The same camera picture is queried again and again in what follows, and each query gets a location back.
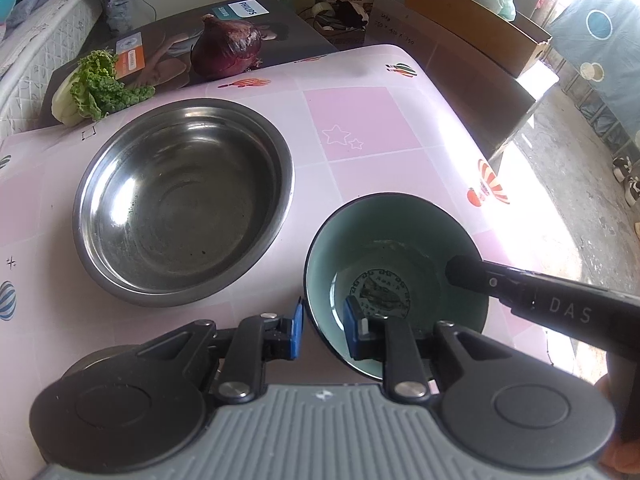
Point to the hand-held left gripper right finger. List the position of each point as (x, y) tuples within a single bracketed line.
[(352, 327)]

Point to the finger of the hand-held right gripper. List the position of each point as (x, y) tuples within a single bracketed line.
[(465, 272)]

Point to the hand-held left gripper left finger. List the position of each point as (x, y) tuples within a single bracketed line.
[(297, 326)]

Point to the teal ceramic bowl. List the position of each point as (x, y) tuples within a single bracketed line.
[(390, 260)]

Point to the deep stainless steel bowl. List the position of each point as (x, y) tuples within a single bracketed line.
[(182, 200)]

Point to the person's right hand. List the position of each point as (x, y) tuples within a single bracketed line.
[(625, 410)]

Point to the black and white shoe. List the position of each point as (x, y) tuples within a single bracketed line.
[(624, 169)]

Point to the pink checked tablecloth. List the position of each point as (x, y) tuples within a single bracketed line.
[(370, 125)]

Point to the large brown cardboard box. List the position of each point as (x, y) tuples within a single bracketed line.
[(450, 65)]

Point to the blue dotted curtain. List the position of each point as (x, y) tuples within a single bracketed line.
[(595, 60)]

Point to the open long cardboard box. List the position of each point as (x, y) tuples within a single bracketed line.
[(480, 25)]

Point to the red onion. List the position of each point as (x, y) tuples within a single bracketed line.
[(227, 47)]

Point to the tape roll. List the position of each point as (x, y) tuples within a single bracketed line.
[(323, 10)]

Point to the green leaf lettuce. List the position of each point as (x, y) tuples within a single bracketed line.
[(102, 87)]

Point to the dark printed appliance box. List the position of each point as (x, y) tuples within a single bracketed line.
[(170, 42)]

